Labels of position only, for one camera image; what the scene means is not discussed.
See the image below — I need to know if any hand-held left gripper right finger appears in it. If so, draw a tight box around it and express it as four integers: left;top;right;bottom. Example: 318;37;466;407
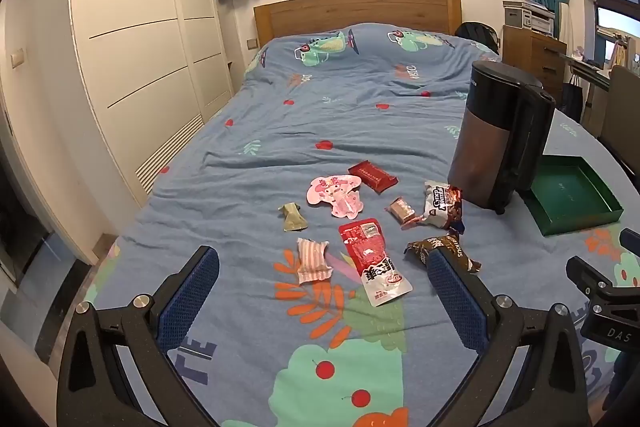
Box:
426;248;593;427

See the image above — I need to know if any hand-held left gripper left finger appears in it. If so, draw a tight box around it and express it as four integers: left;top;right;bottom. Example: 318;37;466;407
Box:
56;245;221;427

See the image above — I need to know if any brown snack packet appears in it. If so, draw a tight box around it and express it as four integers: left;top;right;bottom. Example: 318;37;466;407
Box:
405;233;482;273

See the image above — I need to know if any green tray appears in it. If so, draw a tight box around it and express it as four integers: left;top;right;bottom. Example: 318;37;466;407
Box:
522;154;624;237

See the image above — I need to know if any red and white snack packet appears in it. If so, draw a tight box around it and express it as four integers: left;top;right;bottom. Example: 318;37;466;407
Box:
338;218;414;308

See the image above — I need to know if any white and brown crisp packet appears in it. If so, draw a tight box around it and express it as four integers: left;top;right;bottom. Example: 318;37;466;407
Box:
415;181;465;233

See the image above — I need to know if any small brown candy packet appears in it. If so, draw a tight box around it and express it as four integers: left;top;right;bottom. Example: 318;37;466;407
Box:
385;197;417;226

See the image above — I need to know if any pink striped snack packet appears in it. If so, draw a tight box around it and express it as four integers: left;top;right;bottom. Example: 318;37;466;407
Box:
295;238;332;284

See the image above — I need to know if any small green candy packet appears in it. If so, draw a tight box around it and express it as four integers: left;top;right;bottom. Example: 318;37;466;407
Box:
278;202;307;233

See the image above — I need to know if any dark red square snack packet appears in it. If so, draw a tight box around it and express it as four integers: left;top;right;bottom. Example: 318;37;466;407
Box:
348;160;399;195

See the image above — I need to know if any pink cartoon snack packet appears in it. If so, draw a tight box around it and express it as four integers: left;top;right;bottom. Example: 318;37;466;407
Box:
306;174;364;220

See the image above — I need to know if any beige chair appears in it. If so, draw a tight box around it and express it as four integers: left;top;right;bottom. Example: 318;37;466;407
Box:
595;65;640;168

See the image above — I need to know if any dark shopping bag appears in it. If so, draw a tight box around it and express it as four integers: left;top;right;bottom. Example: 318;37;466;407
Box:
560;74;585;122

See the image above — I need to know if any black kettle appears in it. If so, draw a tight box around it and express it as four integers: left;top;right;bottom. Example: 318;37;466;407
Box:
447;60;557;214

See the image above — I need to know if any desk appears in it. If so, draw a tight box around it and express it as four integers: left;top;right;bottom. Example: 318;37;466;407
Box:
560;52;616;82

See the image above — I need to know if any blue printed blanket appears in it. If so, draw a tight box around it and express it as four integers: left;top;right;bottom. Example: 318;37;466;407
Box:
85;23;640;427

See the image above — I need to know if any wooden dresser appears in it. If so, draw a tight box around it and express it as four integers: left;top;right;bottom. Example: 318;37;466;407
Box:
502;25;568;105

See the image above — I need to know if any white printer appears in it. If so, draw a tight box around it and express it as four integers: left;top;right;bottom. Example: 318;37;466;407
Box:
503;0;555;36

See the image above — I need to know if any black backpack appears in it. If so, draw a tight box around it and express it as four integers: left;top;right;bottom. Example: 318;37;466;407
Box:
455;22;501;54

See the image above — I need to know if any white wardrobe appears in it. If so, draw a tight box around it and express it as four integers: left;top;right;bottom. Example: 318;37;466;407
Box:
70;0;236;195

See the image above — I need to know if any wooden headboard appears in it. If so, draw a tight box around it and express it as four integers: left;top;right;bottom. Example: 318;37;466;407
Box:
253;0;462;50

